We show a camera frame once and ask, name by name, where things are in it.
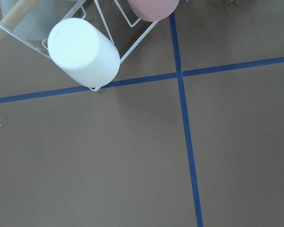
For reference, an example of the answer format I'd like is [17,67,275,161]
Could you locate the white upturned cup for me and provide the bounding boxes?
[47,18,120,89]

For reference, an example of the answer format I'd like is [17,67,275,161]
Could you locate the pink upturned cup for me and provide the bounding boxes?
[127,0,179,22]

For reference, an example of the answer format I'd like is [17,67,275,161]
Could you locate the grey-green upturned cup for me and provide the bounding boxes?
[0,0,59,41]

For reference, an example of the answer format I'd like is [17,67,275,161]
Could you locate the white wire cup rack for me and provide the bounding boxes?
[0,0,150,96]

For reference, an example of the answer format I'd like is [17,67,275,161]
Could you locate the wooden rack handle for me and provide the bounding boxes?
[0,0,38,41]

